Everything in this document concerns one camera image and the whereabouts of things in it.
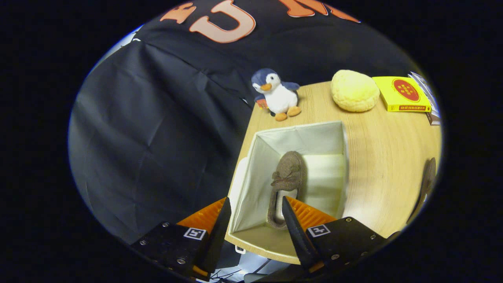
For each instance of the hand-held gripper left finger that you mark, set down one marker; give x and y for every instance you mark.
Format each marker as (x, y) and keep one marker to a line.
(218, 239)

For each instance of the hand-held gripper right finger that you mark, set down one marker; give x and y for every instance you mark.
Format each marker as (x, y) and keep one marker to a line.
(300, 239)

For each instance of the brown fuzzy shoe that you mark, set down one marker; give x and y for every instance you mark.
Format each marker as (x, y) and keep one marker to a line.
(428, 177)
(289, 169)

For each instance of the beige fabric storage box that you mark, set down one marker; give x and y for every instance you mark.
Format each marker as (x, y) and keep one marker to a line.
(314, 137)

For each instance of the penguin plush toy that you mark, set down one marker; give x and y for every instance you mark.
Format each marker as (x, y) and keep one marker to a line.
(279, 98)

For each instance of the yellow round plush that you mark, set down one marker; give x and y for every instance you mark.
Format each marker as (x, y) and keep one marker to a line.
(353, 91)

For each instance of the yellow book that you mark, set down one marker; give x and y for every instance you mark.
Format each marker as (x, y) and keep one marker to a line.
(401, 92)

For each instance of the dark red book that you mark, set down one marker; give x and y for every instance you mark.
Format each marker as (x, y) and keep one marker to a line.
(434, 118)

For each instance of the white illustrated book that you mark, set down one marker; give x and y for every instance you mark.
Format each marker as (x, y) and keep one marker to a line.
(426, 88)

